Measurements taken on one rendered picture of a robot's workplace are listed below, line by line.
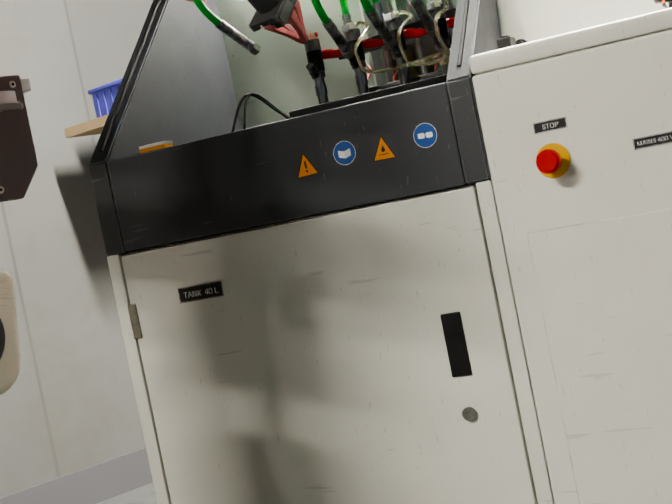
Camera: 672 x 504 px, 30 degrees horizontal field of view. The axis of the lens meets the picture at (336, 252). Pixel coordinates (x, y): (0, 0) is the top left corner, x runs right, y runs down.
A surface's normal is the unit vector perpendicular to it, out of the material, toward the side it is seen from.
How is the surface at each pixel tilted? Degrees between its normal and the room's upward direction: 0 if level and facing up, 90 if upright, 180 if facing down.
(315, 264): 90
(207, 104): 90
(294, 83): 90
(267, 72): 90
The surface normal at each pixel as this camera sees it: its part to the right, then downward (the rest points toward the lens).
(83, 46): 0.71, -0.12
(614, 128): -0.38, 0.11
